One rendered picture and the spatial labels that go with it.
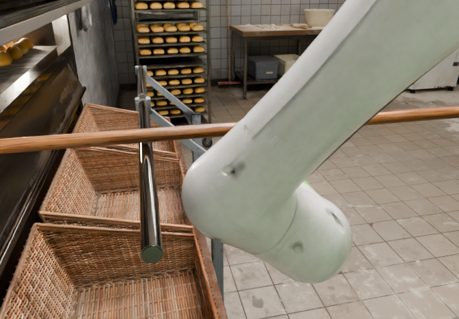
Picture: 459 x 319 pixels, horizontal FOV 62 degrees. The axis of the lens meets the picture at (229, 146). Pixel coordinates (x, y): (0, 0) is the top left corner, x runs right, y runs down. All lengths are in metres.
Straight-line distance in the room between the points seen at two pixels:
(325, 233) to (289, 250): 0.05
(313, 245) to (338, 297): 1.74
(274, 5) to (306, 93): 5.74
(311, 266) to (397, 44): 0.26
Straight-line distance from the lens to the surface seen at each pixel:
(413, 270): 2.49
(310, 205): 0.46
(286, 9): 6.15
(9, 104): 1.23
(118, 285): 1.36
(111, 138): 0.82
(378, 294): 2.27
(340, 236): 0.48
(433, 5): 0.34
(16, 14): 0.88
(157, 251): 0.54
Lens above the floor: 1.49
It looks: 23 degrees down
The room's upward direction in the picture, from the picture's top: straight up
